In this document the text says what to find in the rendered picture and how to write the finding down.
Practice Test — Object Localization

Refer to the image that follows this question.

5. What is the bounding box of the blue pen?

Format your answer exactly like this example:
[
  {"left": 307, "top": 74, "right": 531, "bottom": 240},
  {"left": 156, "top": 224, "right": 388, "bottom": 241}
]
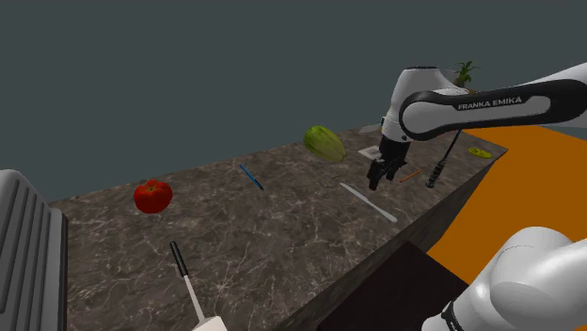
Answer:
[{"left": 238, "top": 163, "right": 265, "bottom": 192}]

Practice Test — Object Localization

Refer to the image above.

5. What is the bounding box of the red tomato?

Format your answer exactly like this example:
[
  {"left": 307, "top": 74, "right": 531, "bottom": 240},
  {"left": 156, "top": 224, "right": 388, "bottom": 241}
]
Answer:
[{"left": 133, "top": 179, "right": 174, "bottom": 215}]

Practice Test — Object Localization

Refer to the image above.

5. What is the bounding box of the grey ribbed appliance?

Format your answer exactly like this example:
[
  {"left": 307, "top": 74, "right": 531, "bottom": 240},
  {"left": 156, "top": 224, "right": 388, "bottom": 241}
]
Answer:
[{"left": 0, "top": 168, "right": 70, "bottom": 331}]

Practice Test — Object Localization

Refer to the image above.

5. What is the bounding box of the green striped melon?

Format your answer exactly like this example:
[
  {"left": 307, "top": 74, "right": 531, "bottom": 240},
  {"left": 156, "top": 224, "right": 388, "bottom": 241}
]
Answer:
[{"left": 303, "top": 125, "right": 348, "bottom": 164}]

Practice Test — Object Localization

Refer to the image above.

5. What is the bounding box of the black-handled white spatula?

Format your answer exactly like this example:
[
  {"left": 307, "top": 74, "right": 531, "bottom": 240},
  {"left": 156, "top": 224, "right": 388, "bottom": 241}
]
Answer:
[{"left": 168, "top": 240, "right": 229, "bottom": 331}]

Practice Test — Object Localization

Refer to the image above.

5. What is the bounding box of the green potted plant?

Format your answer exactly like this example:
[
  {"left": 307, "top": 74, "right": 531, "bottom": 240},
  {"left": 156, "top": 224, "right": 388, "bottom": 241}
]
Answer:
[{"left": 451, "top": 60, "right": 481, "bottom": 91}]

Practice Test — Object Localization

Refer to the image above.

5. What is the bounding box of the dark robot stand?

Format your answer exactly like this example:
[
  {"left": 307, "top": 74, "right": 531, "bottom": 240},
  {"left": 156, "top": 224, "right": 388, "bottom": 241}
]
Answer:
[{"left": 316, "top": 240, "right": 469, "bottom": 331}]

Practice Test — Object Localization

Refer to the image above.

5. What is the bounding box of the black-handled kitchen tool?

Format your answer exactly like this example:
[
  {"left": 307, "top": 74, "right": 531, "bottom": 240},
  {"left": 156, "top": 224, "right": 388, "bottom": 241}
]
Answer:
[{"left": 424, "top": 129, "right": 464, "bottom": 190}]

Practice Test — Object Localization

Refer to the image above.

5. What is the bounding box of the white flat card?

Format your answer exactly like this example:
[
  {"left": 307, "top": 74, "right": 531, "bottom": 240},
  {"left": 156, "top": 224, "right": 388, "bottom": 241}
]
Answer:
[{"left": 357, "top": 145, "right": 382, "bottom": 161}]

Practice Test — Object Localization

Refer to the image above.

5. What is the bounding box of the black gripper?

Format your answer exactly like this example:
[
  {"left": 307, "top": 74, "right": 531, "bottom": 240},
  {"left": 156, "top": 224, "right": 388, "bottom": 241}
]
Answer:
[{"left": 366, "top": 135, "right": 412, "bottom": 192}]

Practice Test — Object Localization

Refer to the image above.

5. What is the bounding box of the silver knife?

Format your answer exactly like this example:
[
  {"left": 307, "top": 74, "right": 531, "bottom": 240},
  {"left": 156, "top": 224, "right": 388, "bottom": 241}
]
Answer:
[{"left": 339, "top": 181, "right": 399, "bottom": 225}]

